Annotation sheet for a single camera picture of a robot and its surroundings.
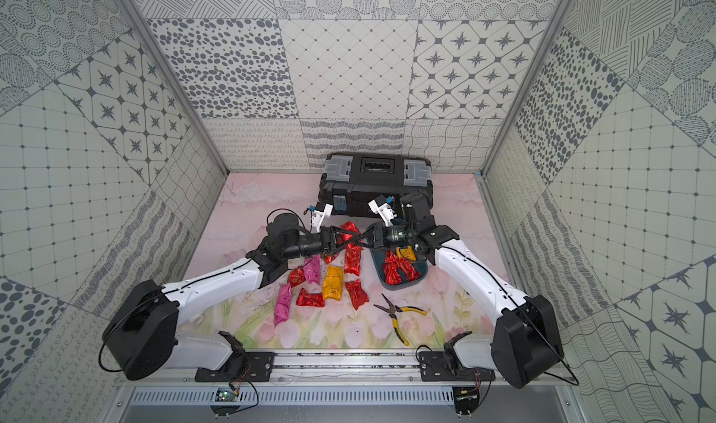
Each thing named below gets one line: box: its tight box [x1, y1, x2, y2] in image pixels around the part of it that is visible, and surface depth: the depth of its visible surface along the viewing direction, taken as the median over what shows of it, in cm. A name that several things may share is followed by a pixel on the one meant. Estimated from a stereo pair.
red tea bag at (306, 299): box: [295, 287, 326, 308], surface depth 85 cm
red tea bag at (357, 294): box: [344, 278, 370, 311], surface depth 87 cm
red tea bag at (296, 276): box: [288, 265, 307, 288], surface depth 89 cm
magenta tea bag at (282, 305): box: [273, 283, 292, 328], surface depth 83 cm
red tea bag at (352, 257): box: [344, 241, 365, 277], surface depth 92 cm
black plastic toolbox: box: [317, 152, 434, 218], surface depth 98 cm
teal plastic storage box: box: [366, 223, 428, 291], surface depth 90 cm
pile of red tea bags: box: [382, 249, 422, 287], surface depth 92 cm
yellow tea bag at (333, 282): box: [322, 265, 345, 301], surface depth 89 cm
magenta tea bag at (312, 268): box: [302, 254, 321, 286], surface depth 89 cm
